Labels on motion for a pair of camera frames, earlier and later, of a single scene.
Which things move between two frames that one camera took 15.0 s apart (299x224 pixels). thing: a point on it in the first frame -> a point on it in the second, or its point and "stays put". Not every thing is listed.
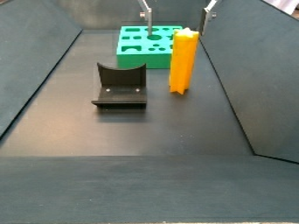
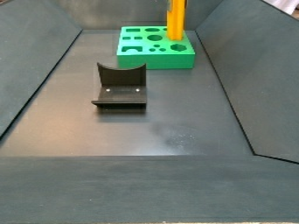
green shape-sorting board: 140,49 stays put
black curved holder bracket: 123,88 stays put
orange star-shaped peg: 181,59 -> 175,20
